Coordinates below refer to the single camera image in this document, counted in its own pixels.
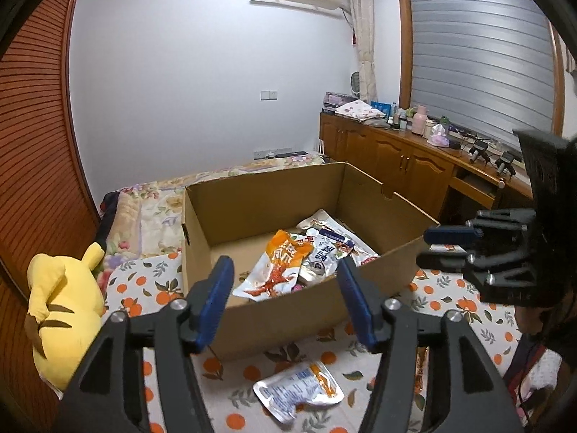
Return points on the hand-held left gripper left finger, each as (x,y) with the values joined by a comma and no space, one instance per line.
(216,297)

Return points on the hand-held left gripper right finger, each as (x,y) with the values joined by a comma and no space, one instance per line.
(356,297)

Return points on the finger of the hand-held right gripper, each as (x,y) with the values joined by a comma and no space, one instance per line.
(450,261)
(450,234)

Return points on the white packet with red edge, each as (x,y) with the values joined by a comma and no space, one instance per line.
(365,255)

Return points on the white packet with blue label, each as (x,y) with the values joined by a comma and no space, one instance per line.
(327,252)

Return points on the brown cardboard box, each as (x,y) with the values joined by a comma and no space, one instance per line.
(270,324)

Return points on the white and orange snack packet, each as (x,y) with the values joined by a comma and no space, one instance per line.
(279,266)

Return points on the plain white snack packet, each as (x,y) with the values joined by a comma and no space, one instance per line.
(322,221)

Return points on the orange fruit print bedsheet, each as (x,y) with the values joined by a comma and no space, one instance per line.
(432,293)

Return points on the small black gripper device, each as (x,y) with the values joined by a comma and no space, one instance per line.
(505,164)
(480,151)

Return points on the pink tissue pack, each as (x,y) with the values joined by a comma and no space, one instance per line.
(438,136)

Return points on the wooden cabinet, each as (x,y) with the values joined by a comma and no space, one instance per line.
(392,153)

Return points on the floral blanket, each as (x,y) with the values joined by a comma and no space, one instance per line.
(153,216)

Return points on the silver and orange snack packet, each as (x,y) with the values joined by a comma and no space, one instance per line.
(293,390)

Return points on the pink bottle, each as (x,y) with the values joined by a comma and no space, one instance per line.
(420,121)

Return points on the blue wipes pack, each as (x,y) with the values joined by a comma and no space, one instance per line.
(382,108)

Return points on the dark red-trimmed cloth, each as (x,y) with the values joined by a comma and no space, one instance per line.
(532,383)

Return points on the folded floral cloth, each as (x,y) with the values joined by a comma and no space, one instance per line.
(360,110)

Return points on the yellow plush toy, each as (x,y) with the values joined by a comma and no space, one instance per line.
(58,288)

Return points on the purple bag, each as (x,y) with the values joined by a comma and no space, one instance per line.
(337,99)

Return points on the small white fan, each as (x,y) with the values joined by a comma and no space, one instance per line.
(356,85)

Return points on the grey window blind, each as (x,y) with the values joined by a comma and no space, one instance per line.
(478,54)

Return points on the beige curtain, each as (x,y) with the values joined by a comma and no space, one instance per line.
(363,31)

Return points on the wooden slatted wardrobe door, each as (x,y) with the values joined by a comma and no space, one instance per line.
(36,144)

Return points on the white wall socket strip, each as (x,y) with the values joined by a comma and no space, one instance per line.
(272,152)

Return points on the wooden window frame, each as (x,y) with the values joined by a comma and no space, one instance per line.
(404,54)

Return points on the white wall switch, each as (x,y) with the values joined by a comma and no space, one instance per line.
(268,95)

